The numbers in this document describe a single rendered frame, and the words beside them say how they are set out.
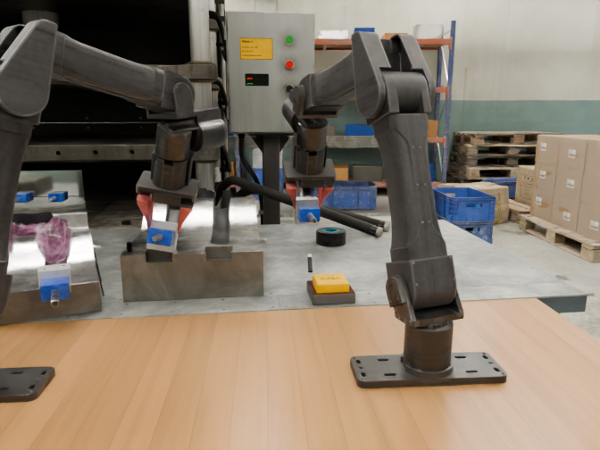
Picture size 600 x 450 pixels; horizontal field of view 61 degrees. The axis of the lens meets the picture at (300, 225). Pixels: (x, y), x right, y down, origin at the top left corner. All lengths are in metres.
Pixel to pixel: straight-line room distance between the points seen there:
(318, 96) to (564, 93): 7.61
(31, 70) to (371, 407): 0.58
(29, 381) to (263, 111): 1.26
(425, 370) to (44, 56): 0.62
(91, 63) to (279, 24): 1.11
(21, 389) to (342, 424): 0.40
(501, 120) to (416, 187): 7.40
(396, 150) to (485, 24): 7.39
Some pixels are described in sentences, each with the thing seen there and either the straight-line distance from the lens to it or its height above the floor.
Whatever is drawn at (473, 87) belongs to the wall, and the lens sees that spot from 7.94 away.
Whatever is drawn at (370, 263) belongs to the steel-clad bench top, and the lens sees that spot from 1.19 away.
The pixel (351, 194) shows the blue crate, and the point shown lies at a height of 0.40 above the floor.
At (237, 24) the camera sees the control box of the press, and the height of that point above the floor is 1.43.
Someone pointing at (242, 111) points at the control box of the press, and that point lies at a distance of 1.79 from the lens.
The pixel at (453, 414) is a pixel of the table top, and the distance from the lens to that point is 0.66.
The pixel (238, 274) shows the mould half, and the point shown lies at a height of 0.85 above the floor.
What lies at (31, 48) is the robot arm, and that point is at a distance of 0.73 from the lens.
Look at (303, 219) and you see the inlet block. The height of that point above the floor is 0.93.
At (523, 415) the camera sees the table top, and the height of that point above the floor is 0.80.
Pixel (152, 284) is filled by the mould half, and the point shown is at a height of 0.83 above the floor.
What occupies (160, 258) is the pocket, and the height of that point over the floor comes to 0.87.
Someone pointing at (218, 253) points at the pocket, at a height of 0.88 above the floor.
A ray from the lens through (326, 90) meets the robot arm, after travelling 0.88.
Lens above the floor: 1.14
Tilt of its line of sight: 13 degrees down
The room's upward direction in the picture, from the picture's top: straight up
